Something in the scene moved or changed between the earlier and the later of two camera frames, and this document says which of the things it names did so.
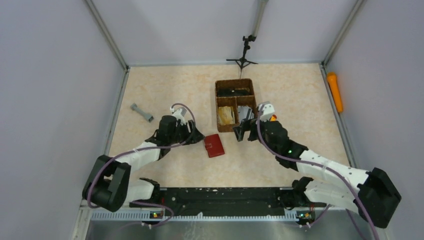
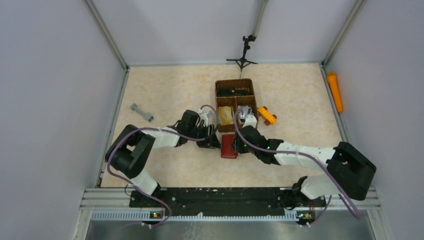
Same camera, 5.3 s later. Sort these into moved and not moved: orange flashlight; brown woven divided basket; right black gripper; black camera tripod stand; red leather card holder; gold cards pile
Moved: right black gripper; red leather card holder
Not moved: black camera tripod stand; gold cards pile; orange flashlight; brown woven divided basket
